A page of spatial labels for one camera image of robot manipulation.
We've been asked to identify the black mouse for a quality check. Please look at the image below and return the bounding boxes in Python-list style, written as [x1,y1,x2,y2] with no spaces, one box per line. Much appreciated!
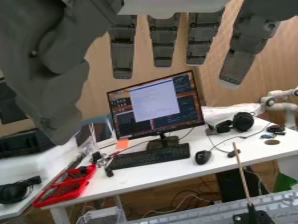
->
[194,149,214,166]

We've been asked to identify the black bag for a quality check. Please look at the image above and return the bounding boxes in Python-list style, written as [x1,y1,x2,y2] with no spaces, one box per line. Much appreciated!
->
[0,128,57,160]

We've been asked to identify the small white jointed device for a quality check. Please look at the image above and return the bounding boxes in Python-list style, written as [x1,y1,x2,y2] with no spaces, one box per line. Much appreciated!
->
[258,86,298,132]

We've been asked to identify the black plate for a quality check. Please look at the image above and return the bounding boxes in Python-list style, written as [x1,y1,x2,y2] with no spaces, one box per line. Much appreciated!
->
[231,203,276,224]

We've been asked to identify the black keyboard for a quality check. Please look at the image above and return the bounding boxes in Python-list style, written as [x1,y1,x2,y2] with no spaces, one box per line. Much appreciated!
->
[107,142,191,171]

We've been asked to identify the computer screen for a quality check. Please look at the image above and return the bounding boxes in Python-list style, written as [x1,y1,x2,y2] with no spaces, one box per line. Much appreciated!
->
[105,69,206,150]

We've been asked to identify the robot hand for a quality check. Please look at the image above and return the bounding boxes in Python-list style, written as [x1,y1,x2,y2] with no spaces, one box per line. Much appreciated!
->
[0,0,298,146]

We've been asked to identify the orange sticky note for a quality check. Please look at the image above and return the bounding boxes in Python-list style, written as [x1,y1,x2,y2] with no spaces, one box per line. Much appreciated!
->
[114,137,130,150]

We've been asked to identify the black headphones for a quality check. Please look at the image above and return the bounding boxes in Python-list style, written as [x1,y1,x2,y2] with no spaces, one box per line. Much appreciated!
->
[214,111,256,135]
[0,175,42,205]

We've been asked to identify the white desk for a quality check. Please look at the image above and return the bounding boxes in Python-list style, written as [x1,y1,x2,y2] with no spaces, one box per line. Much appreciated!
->
[0,138,97,222]
[41,113,298,224]

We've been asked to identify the red tray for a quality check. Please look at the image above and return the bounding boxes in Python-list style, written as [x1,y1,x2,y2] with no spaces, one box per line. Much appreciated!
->
[54,163,98,188]
[32,179,86,209]

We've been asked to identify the thin stick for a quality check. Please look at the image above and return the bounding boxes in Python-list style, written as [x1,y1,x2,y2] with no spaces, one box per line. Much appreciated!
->
[231,142,254,206]

